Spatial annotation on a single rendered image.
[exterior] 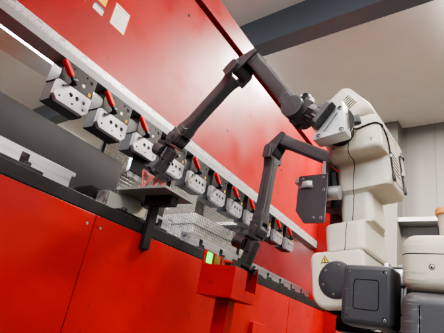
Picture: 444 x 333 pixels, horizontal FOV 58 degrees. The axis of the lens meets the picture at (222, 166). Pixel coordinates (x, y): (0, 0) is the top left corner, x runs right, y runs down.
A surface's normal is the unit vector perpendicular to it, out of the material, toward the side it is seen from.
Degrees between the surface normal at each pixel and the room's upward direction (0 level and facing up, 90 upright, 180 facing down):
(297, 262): 90
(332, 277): 90
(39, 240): 90
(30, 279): 90
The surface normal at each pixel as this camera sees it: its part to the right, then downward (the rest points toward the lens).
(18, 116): 0.84, -0.07
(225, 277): -0.49, -0.42
